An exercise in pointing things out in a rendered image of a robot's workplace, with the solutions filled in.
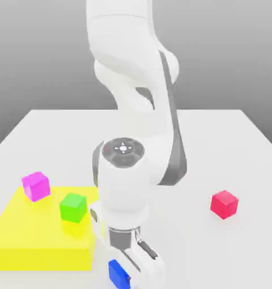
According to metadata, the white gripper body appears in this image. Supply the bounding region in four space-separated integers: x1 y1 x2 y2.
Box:
99 240 168 289

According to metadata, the small blue cube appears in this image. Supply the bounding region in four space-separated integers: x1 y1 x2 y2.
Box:
108 259 131 289

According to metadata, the small green cube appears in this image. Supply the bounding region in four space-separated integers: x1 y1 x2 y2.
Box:
59 192 87 224

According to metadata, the small red cube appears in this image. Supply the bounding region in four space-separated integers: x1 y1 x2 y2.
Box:
209 190 239 220

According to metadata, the small magenta cube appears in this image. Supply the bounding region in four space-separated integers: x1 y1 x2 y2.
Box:
21 171 51 203

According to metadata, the large yellow box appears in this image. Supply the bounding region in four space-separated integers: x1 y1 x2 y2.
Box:
0 186 101 272

